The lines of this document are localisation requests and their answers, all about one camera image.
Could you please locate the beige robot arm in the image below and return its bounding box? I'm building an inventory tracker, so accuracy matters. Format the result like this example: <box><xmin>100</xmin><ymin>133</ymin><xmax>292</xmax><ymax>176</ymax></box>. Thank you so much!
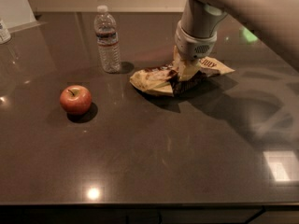
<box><xmin>175</xmin><ymin>0</ymin><xmax>299</xmax><ymax>70</ymax></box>

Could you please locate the brown Late July chip bag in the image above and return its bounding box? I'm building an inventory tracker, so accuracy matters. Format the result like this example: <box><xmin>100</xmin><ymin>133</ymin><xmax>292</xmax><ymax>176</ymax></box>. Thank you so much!
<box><xmin>130</xmin><ymin>57</ymin><xmax>234</xmax><ymax>97</ymax></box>

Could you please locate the red apple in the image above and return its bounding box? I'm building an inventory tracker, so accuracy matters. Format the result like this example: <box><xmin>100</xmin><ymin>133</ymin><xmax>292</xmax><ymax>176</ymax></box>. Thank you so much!
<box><xmin>60</xmin><ymin>85</ymin><xmax>92</xmax><ymax>115</ymax></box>

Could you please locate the white slanted board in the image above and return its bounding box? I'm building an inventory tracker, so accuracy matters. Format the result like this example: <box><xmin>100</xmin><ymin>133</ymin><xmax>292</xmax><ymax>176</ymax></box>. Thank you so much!
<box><xmin>0</xmin><ymin>0</ymin><xmax>39</xmax><ymax>33</ymax></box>

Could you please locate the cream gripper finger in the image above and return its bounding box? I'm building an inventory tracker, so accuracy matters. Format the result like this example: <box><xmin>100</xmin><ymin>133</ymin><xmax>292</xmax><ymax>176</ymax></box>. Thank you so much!
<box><xmin>178</xmin><ymin>59</ymin><xmax>201</xmax><ymax>81</ymax></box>
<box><xmin>172</xmin><ymin>47</ymin><xmax>186</xmax><ymax>73</ymax></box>

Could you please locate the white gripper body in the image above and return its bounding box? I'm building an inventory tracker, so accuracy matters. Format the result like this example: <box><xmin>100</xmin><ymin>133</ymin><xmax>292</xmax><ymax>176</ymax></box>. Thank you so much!
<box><xmin>175</xmin><ymin>21</ymin><xmax>217</xmax><ymax>60</ymax></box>

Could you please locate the white container at left edge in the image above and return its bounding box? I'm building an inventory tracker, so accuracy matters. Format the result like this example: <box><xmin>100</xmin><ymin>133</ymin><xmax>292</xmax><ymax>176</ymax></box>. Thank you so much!
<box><xmin>0</xmin><ymin>18</ymin><xmax>11</xmax><ymax>44</ymax></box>

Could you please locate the clear plastic water bottle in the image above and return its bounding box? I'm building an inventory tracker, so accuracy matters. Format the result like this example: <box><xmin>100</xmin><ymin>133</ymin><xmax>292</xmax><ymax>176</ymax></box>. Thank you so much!
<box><xmin>94</xmin><ymin>5</ymin><xmax>121</xmax><ymax>74</ymax></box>

